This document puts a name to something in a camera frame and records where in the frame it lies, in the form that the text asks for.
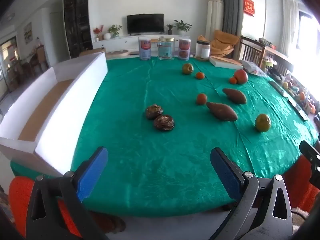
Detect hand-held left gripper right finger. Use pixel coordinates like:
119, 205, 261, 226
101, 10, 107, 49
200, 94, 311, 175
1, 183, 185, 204
210, 147, 293, 240

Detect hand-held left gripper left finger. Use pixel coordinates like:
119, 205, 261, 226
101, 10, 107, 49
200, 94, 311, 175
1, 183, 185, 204
25, 146, 109, 240

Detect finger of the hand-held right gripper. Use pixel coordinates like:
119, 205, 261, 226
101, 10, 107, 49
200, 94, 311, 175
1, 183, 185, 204
299, 140, 320, 186

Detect white cardboard box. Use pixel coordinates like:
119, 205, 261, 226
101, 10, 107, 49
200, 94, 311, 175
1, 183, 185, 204
0, 52, 108, 178

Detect red mesh chair seat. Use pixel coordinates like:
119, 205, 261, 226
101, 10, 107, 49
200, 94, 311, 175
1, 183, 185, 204
9, 176, 83, 238
282, 155, 320, 212

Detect flat grey panel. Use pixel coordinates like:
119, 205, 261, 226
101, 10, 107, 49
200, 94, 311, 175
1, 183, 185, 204
269, 81, 286, 97
287, 97, 310, 121

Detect green tablecloth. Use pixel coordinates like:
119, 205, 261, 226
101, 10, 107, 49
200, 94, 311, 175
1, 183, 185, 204
10, 56, 319, 218

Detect brown sweet potato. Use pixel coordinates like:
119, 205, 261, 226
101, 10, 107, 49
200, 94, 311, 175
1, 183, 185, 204
222, 88, 247, 105
206, 102, 238, 122

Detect clutter of colourful toys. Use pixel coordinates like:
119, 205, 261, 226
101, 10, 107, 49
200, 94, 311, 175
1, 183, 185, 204
265, 55, 320, 115

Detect red apple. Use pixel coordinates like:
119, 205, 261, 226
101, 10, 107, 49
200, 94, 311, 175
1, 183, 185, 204
234, 69, 248, 85

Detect clear plastic bag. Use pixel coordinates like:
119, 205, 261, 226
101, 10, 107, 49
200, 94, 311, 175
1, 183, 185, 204
241, 60, 267, 77

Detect flat white foam box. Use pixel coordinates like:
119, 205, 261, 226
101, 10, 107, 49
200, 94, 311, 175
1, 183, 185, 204
209, 56, 244, 70

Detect wooden slatted bench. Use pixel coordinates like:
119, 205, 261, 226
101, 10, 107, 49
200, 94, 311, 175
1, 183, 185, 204
240, 36, 294, 75

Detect brown cardboard carton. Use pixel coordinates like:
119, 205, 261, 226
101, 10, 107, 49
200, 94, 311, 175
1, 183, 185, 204
79, 47, 107, 57

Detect light wooden stool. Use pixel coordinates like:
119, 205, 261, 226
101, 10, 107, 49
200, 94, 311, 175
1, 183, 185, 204
106, 50, 129, 58

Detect clear jar with white label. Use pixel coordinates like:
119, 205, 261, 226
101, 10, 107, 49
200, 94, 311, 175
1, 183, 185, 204
195, 40, 211, 60

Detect wooden dining chairs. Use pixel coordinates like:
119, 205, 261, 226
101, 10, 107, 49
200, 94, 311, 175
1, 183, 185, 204
21, 45, 49, 73

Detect white sheer curtain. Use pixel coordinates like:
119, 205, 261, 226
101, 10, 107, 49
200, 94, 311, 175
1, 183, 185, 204
282, 0, 300, 58

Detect red label tin can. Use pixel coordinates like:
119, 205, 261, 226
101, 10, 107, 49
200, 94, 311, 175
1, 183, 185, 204
178, 38, 191, 61
138, 39, 152, 61

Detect white television cabinet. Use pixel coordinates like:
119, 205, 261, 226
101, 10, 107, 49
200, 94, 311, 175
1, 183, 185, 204
92, 34, 208, 51

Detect glass jar with gold lid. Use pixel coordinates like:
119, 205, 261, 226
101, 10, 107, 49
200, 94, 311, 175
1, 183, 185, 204
158, 37, 175, 61

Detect red flower arrangement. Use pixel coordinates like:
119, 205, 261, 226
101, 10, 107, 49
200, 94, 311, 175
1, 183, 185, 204
93, 25, 104, 42

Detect bushy green potted plant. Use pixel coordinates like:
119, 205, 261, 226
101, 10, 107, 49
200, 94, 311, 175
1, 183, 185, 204
108, 24, 123, 38

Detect large green potted plant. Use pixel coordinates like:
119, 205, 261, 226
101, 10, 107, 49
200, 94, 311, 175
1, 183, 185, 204
174, 19, 193, 36

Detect dark glass display cabinet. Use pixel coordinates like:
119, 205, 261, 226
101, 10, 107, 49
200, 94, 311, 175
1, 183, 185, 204
63, 0, 93, 58

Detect covered standing air conditioner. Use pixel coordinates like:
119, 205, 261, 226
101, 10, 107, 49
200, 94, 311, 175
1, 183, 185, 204
205, 0, 224, 43

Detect black flat television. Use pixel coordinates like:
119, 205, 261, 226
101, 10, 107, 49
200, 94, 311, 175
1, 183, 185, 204
127, 13, 165, 35

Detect grey curtain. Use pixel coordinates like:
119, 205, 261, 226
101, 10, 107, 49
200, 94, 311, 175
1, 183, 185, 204
217, 0, 244, 37

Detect framed wall picture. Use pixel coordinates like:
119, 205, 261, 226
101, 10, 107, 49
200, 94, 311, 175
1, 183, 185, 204
24, 22, 33, 42

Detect red wall hanging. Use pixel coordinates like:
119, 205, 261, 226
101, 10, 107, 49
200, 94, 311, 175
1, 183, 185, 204
244, 0, 255, 17

